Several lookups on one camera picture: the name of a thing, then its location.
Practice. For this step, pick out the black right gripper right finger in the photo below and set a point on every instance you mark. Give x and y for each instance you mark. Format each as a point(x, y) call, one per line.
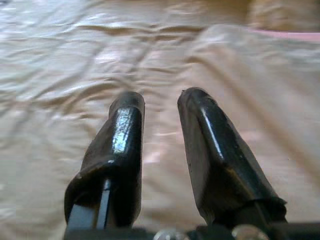
point(215, 155)

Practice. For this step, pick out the grey floral bed sheet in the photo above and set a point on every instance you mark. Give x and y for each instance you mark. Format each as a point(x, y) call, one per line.
point(62, 75)

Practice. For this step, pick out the grey floral duvet pink lining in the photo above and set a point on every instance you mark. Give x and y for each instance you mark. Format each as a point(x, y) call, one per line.
point(262, 87)

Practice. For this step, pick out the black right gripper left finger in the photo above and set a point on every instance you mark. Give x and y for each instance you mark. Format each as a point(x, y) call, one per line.
point(117, 160)

